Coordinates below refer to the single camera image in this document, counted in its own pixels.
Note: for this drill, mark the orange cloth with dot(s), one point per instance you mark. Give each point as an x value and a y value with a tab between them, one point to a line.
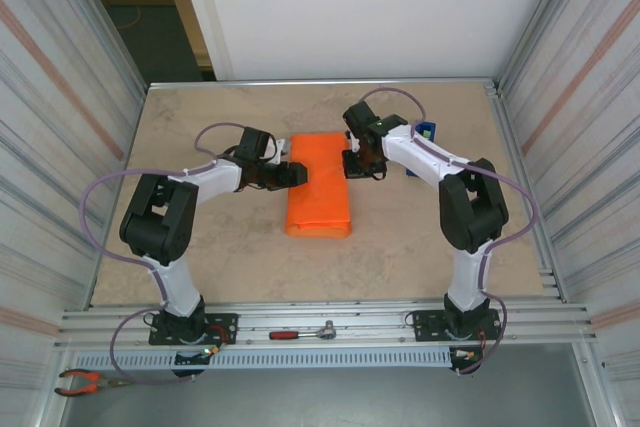
320	197

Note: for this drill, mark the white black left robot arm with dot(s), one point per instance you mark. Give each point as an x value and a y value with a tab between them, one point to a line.
155	227

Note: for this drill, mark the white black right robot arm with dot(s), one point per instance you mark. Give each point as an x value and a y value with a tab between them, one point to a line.
475	212

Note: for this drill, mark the blue tape dispenser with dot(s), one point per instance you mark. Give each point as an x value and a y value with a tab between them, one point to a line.
430	129

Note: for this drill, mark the yellow power connector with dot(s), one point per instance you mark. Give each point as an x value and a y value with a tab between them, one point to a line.
214	350
469	354

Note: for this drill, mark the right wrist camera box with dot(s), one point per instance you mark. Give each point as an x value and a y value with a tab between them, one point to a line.
355	143

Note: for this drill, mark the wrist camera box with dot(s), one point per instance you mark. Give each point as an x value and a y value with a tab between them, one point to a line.
280	147
355	143

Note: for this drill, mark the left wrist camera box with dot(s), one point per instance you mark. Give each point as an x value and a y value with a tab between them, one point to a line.
280	147

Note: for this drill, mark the aluminium rear frame rail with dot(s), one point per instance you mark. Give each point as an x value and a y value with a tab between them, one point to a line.
300	83

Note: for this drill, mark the white door frame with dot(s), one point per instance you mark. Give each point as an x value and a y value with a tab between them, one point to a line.
208	22

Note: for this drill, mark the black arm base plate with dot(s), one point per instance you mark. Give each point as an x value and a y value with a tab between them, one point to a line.
425	327
230	319

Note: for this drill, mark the aluminium corner post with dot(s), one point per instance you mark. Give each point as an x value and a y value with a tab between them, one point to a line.
107	22
540	22

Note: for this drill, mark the aluminium side frame rail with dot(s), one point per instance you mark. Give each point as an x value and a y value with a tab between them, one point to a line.
545	267

